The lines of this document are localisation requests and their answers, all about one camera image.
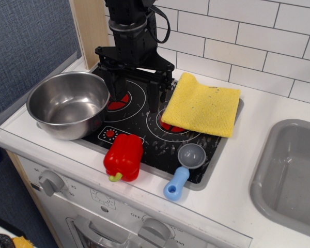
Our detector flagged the blue grey toy scoop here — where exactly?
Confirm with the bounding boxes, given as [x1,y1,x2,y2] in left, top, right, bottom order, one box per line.
[163,144,206,201]

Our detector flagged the red toy bell pepper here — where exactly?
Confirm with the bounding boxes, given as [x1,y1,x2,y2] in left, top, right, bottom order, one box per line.
[103,134,143,182]

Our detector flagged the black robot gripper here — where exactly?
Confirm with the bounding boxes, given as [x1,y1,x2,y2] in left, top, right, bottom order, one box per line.
[95,24,175,112]

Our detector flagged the yellow black object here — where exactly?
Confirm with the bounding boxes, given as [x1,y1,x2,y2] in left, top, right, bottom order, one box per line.
[0,234,34,248]

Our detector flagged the grey oven knob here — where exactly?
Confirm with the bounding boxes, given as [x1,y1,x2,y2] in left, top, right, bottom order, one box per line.
[137,218,171,247]
[39,170,65,197]

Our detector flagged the yellow towel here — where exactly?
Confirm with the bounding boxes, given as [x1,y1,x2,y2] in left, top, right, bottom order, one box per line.
[161,72,241,138]

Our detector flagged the black toy stovetop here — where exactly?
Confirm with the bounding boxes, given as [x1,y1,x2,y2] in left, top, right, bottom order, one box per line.
[81,61,244,191]

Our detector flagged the metal bowl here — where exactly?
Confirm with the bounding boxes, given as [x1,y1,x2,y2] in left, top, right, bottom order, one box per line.
[26,72,110,140]

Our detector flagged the white toy oven front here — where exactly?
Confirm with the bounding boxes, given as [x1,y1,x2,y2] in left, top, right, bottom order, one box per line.
[20,158,252,247]

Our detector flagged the grey oven door handle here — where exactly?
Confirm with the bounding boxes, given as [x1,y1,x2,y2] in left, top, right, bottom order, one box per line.
[73,215,134,247]

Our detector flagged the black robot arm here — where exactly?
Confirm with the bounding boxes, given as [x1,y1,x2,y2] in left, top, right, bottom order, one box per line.
[95,1,175,113]

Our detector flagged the grey right oven knob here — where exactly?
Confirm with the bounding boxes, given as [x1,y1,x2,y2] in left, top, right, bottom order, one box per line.
[137,218,171,247]

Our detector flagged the grey toy sink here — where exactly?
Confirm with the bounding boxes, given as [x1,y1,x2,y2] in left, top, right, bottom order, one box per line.
[250,119,310,236]

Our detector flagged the grey left oven knob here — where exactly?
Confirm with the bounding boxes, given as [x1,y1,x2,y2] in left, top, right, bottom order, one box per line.
[39,170,65,197]

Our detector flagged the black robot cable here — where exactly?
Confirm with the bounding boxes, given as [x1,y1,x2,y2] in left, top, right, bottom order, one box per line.
[147,5,171,44]

